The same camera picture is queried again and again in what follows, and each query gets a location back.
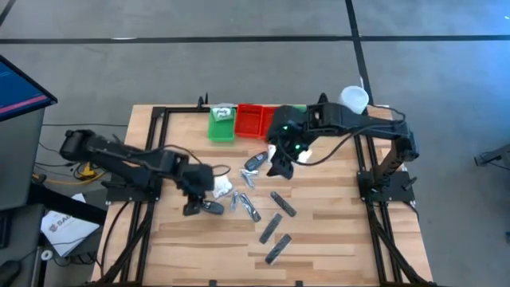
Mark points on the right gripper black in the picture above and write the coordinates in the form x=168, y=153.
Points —
x=303, y=127

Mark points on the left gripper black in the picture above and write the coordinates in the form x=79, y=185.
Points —
x=187, y=175

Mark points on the dark grey travel bottle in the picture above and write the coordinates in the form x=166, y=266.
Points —
x=256, y=161
x=213, y=207

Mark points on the silver plastic-wrapped packet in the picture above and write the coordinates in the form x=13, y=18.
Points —
x=248, y=178
x=234, y=200

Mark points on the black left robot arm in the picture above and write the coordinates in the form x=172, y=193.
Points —
x=119, y=157

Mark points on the green plastic basket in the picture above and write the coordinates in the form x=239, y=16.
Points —
x=221, y=133
x=300, y=108

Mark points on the disinfecting wipes canister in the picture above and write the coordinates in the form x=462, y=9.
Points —
x=354, y=99

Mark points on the black shelf board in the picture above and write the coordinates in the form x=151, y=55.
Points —
x=67, y=205

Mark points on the white printed booklet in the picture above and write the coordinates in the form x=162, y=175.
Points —
x=67, y=229

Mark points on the white tape roll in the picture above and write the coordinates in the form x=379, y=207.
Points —
x=47, y=255

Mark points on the large display screen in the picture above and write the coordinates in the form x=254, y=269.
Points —
x=20, y=89

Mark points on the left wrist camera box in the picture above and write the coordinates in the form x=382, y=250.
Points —
x=206, y=174

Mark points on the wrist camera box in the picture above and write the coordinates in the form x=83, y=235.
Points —
x=206, y=174
x=280, y=128

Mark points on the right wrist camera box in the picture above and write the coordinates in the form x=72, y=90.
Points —
x=280, y=128

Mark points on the black aluminium table frame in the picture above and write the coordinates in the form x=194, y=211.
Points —
x=157, y=131

